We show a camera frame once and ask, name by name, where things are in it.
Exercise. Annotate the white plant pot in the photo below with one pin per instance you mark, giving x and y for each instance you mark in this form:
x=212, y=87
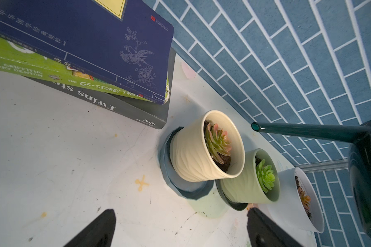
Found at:
x=289, y=209

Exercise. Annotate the terracotta pink pot saucer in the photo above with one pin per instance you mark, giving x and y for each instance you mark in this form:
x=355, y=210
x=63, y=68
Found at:
x=251, y=206

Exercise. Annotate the bright green succulent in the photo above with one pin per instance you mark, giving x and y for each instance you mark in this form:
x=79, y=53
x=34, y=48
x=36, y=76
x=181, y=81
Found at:
x=265, y=175

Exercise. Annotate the cream ribbed plant pot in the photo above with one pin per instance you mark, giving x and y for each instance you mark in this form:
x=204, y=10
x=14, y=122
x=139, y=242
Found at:
x=190, y=157

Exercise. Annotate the pink green succulent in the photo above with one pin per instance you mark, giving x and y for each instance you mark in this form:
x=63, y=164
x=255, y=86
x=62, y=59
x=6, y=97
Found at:
x=218, y=144

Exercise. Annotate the blue grey pot saucer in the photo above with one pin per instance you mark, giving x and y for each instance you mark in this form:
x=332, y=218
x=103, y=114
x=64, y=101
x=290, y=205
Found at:
x=183, y=188

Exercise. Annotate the aluminium right corner post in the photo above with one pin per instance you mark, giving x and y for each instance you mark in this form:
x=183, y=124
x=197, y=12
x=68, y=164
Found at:
x=325, y=166

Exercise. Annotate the light green plant pot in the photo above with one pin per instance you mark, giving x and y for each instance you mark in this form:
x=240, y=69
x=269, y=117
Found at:
x=245, y=187

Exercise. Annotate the dark blue Chinese book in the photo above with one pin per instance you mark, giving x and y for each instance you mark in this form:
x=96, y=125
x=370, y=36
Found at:
x=124, y=43

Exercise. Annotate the dark green watering can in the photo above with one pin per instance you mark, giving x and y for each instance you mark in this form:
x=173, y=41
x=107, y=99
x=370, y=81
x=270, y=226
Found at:
x=359, y=158

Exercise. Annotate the green Treehouse paperback book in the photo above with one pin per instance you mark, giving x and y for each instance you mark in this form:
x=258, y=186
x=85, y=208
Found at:
x=16, y=58

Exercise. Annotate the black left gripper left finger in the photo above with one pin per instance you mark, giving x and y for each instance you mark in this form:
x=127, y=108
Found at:
x=99, y=233

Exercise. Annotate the dark green round saucer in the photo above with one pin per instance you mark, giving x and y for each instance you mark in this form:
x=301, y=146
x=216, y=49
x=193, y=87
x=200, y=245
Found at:
x=234, y=205

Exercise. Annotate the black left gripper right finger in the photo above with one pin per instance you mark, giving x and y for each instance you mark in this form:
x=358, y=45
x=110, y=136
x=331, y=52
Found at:
x=263, y=232

